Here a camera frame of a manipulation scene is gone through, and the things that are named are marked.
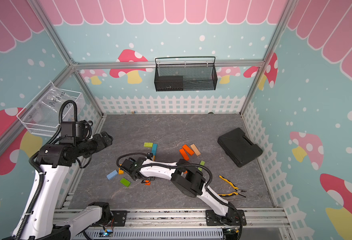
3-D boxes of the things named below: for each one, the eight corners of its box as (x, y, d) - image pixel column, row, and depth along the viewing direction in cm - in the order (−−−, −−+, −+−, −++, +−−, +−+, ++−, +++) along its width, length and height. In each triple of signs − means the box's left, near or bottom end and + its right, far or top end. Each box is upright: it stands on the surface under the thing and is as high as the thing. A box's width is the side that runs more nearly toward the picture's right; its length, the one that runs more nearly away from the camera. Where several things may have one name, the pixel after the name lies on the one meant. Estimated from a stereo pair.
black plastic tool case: (238, 169, 93) (241, 165, 88) (215, 142, 106) (217, 137, 101) (260, 155, 99) (264, 151, 94) (236, 131, 112) (238, 126, 107)
